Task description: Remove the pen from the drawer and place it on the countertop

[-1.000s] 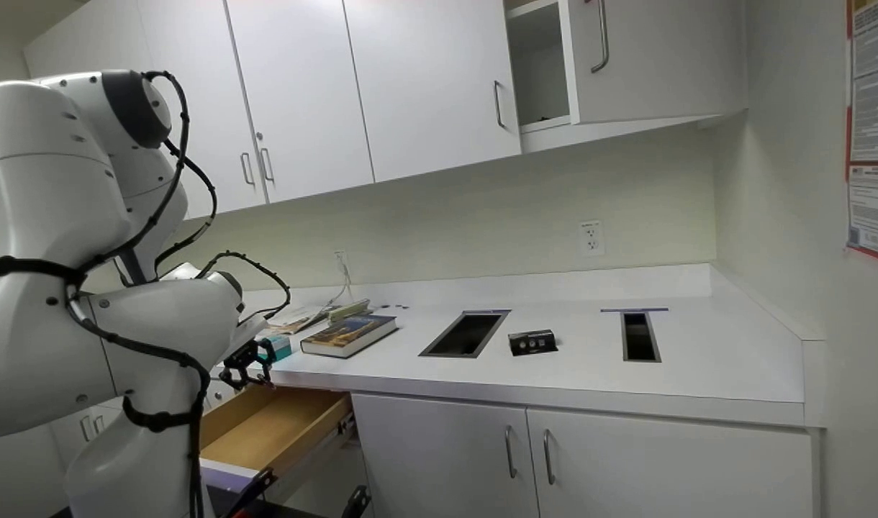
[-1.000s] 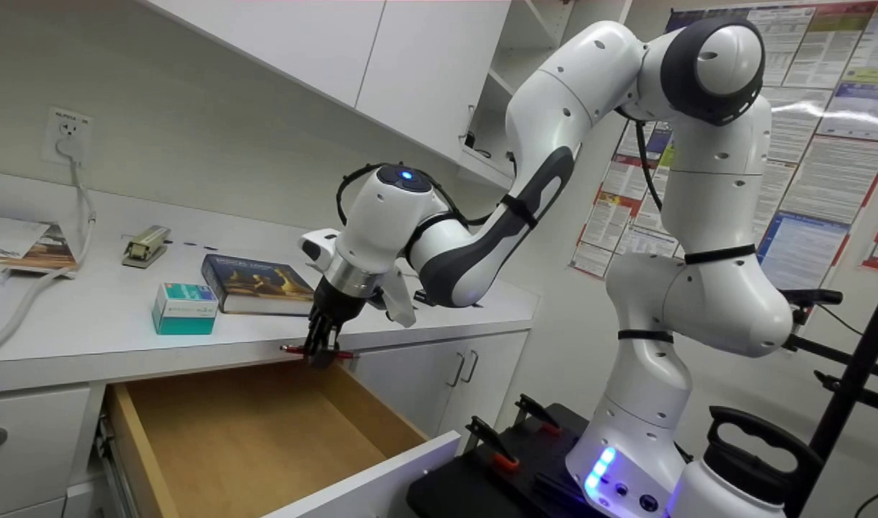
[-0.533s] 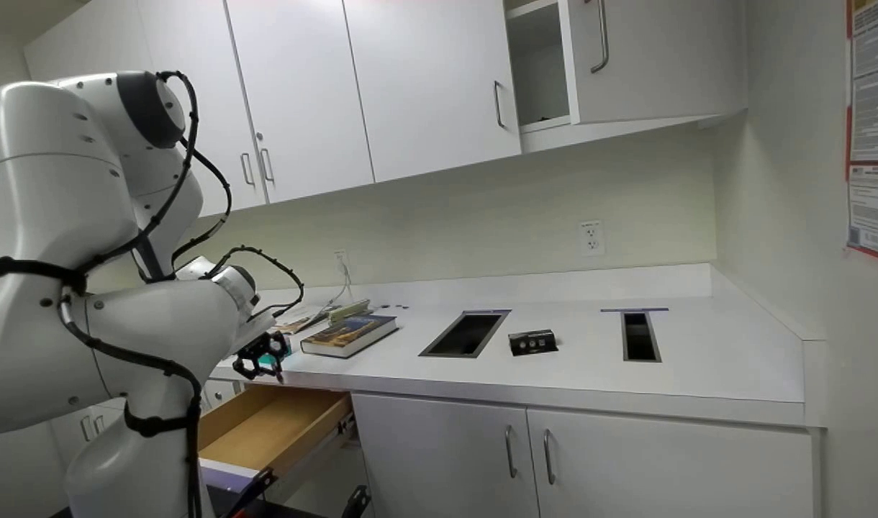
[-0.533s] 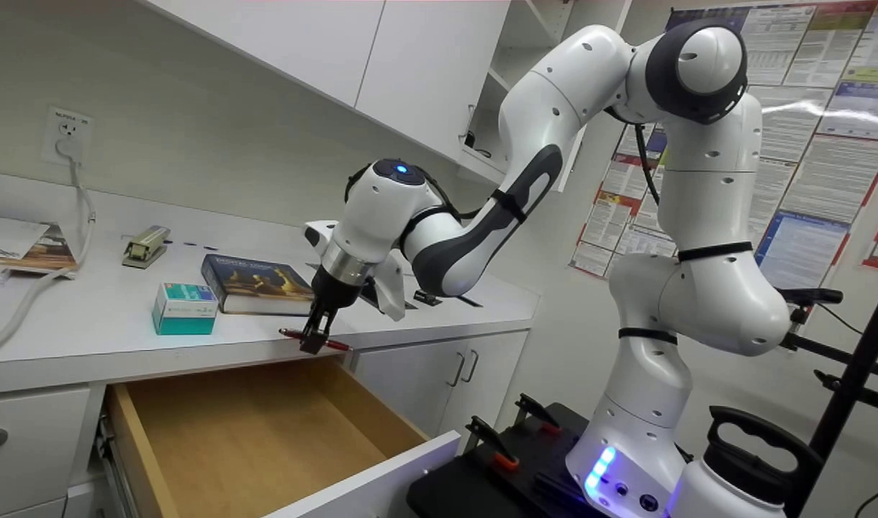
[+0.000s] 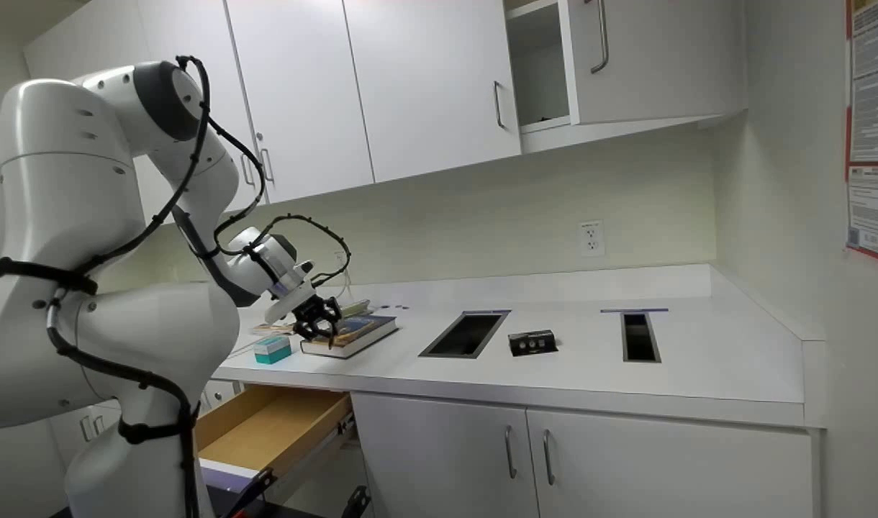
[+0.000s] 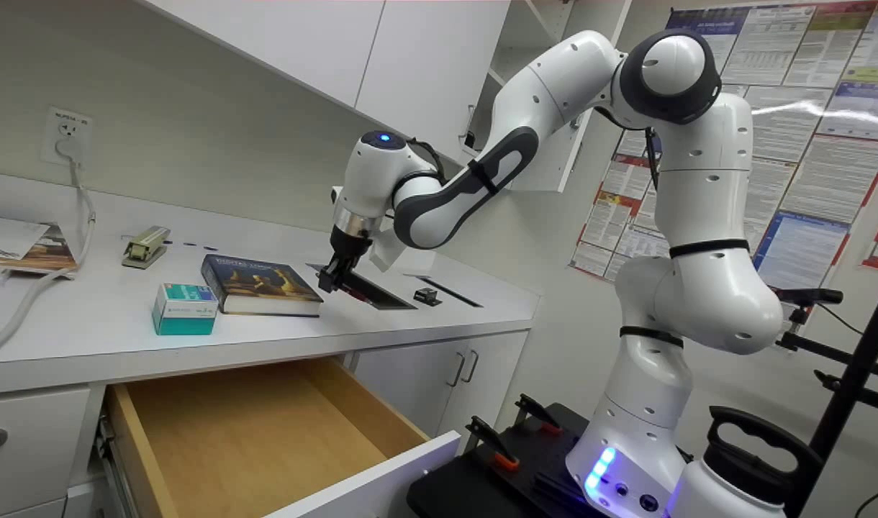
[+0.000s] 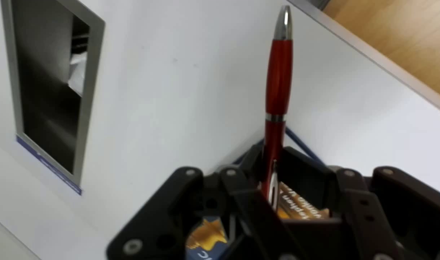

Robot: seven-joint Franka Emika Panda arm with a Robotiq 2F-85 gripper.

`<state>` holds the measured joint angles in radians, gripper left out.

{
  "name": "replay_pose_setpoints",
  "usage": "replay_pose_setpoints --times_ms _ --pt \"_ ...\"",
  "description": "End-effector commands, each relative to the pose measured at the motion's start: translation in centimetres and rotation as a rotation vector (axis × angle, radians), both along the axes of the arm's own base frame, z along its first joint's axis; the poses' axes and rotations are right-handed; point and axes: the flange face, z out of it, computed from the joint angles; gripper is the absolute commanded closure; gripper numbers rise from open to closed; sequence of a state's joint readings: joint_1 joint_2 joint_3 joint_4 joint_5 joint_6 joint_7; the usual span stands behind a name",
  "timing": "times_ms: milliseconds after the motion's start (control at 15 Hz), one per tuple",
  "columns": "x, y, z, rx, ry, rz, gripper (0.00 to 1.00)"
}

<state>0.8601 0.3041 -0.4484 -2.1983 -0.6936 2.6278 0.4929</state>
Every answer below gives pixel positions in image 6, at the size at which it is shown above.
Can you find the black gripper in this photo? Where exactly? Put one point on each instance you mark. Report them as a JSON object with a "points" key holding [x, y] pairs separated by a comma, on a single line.
{"points": [[348, 247]]}

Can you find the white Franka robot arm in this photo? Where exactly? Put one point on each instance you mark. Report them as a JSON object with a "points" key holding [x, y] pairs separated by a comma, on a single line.
{"points": [[696, 191]]}

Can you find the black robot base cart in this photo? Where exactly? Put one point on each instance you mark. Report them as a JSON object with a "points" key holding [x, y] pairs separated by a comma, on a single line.
{"points": [[512, 483]]}

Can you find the wooden drawer with white front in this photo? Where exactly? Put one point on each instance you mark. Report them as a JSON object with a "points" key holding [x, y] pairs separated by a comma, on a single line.
{"points": [[244, 436]]}

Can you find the dark hardcover book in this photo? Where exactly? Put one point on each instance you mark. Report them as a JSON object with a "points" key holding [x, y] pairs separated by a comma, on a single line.
{"points": [[259, 285]]}

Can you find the small black object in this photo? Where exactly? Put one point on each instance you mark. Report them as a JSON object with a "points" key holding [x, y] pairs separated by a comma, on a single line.
{"points": [[427, 293]]}

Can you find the thin black strip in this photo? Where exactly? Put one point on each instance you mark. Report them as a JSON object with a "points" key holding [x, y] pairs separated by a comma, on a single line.
{"points": [[452, 292]]}

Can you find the white lower cabinet doors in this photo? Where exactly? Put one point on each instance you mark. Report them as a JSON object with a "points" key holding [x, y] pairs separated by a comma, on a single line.
{"points": [[410, 384]]}

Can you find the teal and white box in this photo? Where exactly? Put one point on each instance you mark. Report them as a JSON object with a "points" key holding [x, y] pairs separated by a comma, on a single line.
{"points": [[181, 311]]}

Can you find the grey stapler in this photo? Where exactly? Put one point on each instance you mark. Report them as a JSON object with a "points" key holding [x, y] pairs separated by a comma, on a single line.
{"points": [[144, 246]]}

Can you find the black clamp with orange grip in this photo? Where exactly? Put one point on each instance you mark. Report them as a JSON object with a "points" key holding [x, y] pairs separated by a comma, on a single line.
{"points": [[499, 450], [542, 417]]}

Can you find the white upper cabinet door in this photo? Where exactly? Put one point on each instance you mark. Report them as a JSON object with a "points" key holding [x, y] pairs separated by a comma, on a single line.
{"points": [[295, 37], [427, 59]]}

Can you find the open white shelf cabinet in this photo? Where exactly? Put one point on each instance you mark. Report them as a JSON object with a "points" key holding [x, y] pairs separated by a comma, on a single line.
{"points": [[554, 168]]}

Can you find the black tripod stand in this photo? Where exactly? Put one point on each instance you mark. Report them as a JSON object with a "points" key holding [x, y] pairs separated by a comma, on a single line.
{"points": [[844, 393]]}

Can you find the white wall outlet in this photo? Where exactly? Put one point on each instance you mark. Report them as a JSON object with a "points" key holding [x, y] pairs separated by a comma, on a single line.
{"points": [[66, 129]]}

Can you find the blue bordered wall poster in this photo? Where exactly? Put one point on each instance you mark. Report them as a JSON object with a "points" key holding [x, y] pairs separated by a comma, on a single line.
{"points": [[798, 247]]}

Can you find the large wall poster sheet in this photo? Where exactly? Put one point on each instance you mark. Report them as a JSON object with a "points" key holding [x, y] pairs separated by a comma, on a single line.
{"points": [[800, 144]]}

